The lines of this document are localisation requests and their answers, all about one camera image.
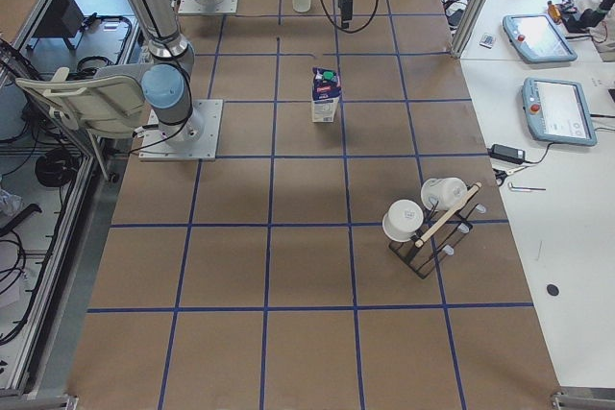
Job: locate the hex key tool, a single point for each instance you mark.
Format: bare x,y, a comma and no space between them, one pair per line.
516,188

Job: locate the teach pendant upper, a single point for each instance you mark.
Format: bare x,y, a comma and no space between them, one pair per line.
537,39

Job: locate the teach pendant lower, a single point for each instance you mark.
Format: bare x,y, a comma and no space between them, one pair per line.
557,111

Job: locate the white plastic chair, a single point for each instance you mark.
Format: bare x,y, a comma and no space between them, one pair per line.
109,105

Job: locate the milk carton green cap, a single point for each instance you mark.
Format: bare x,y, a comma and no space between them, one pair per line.
326,91

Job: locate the black mug rack wooden bar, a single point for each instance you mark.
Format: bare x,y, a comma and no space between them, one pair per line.
440,233

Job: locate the white mug on rack front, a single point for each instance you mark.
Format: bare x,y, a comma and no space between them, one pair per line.
402,220

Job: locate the white mug on rack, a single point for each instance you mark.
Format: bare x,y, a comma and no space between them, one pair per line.
402,220
442,194

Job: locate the black power adapter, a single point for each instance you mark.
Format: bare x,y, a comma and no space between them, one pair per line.
507,154

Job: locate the teach pendant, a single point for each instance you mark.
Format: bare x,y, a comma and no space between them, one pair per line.
537,39
557,111

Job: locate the black scissors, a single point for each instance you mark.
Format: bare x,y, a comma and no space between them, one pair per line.
502,174

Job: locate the black box on floor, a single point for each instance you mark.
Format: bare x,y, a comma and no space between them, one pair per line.
62,19

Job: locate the white mug on rack rear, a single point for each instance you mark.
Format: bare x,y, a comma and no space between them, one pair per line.
442,194

